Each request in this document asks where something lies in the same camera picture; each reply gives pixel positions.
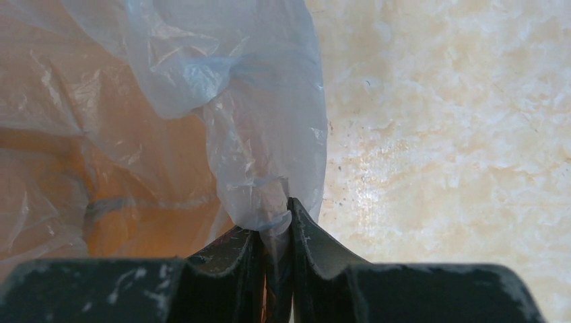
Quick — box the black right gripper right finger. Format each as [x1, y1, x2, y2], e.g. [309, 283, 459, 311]
[288, 198, 544, 322]

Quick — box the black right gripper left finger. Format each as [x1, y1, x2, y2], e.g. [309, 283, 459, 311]
[1, 227, 263, 322]

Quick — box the orange plastic bin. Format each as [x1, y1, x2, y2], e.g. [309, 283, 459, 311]
[1, 1, 231, 267]

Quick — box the light blue trash bag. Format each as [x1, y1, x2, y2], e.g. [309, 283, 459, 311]
[0, 0, 329, 282]

